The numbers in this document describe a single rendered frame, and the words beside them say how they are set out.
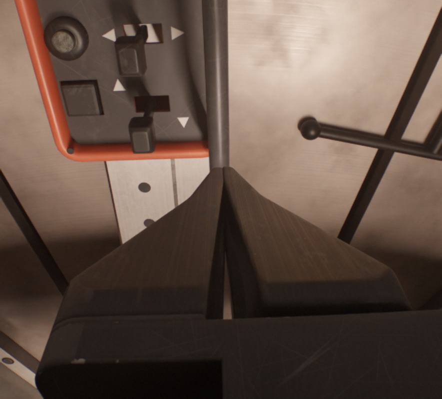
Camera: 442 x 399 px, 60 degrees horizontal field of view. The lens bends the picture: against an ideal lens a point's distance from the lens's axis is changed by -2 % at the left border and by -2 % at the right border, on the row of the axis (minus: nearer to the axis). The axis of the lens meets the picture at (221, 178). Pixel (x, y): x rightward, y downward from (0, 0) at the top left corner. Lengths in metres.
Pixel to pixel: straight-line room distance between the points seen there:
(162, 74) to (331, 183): 0.74
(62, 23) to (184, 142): 0.13
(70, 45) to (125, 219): 0.29
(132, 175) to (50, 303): 0.93
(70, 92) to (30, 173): 0.72
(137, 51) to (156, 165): 0.26
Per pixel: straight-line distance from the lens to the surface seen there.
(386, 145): 0.94
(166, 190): 0.50
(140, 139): 0.27
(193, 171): 0.48
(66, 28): 0.31
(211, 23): 0.19
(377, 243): 1.19
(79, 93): 0.33
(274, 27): 0.81
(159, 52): 0.31
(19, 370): 1.66
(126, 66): 0.25
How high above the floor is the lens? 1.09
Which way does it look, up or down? 55 degrees down
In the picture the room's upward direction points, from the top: 178 degrees clockwise
